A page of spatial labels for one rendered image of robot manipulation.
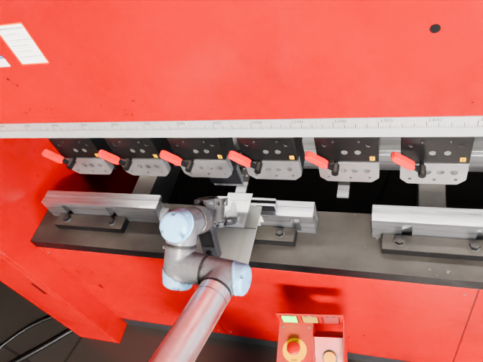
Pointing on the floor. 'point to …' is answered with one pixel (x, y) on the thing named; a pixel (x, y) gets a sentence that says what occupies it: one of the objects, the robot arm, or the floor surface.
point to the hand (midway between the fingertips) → (226, 218)
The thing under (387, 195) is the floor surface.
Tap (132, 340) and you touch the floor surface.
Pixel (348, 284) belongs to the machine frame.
